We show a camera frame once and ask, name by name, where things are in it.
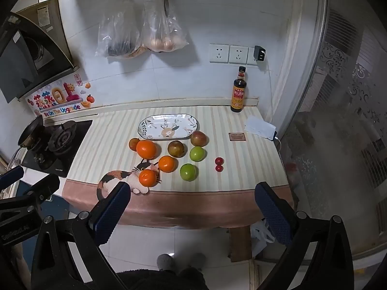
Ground black plug adapter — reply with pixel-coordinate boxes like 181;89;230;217
254;45;267;63

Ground patterned glass sliding door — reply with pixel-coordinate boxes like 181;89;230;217
272;0;387;262

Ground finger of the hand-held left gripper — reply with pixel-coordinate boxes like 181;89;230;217
0;166;25;191
22;174;61;203

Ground pink red apple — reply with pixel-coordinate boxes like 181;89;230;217
190;130;208;147

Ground white plastic bag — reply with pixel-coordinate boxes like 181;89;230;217
250;219;275;258

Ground person's grey slipper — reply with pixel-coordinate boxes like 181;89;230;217
156;254;176;271
187;252;207;269

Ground brown cardboard piece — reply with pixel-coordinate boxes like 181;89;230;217
228;226;253;262

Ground floral oval plate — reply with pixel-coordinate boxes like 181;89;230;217
138;114;199;140

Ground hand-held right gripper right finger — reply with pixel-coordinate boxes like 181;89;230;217
254;182;363;290

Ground person's dark trousers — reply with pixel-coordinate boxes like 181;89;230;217
116;267;210;290

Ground striped cat print table mat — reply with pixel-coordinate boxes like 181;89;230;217
62;105;294;229

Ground large orange with stem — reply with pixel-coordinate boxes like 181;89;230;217
136;139;158;160

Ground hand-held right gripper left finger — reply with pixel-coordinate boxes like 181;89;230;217
30;181;132;290

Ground black gas stove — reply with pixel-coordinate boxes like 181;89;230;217
21;119;94;170

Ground plastic bag with dark contents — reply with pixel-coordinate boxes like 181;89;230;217
95;0;142;58

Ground green apple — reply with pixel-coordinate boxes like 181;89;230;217
189;146;207;162
179;163;198;182

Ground brown spice jar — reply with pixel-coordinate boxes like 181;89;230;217
230;66;248;113

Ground brownish red apple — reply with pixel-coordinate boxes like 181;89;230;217
167;140;186;158

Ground white wall socket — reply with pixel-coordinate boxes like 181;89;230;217
229;45;249;65
247;47;261;66
209;44;229;64

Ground black frying pan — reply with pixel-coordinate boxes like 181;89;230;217
17;115;46;149

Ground plastic bag with eggs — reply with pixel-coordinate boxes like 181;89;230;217
141;0;189;53

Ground black range hood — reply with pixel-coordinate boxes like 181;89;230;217
0;0;80;103

